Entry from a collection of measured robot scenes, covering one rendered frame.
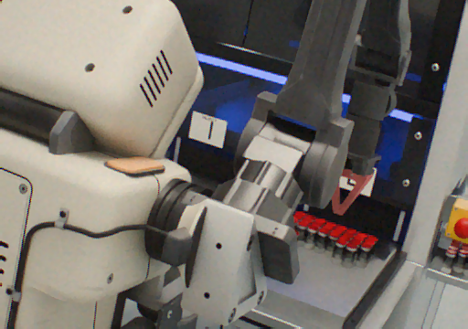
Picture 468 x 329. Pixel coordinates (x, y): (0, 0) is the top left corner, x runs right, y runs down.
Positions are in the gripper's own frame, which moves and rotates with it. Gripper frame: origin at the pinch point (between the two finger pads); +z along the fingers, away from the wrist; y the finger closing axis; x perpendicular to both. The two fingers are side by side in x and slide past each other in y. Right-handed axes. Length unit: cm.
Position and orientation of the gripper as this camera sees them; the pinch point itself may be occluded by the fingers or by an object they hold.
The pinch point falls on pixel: (339, 208)
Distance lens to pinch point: 113.1
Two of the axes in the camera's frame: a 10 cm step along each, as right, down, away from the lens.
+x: -9.0, -2.8, 3.3
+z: -2.5, 9.6, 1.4
